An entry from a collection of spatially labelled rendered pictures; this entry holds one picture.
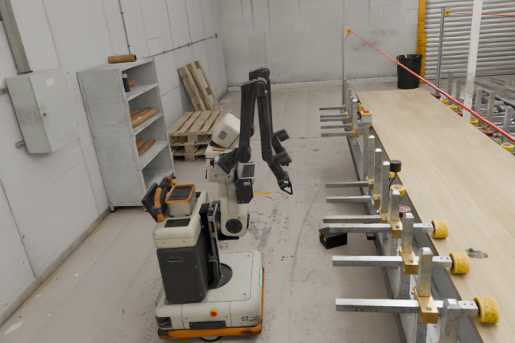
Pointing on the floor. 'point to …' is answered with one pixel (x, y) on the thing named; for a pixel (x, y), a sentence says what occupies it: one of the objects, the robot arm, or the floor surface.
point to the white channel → (474, 34)
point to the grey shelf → (113, 171)
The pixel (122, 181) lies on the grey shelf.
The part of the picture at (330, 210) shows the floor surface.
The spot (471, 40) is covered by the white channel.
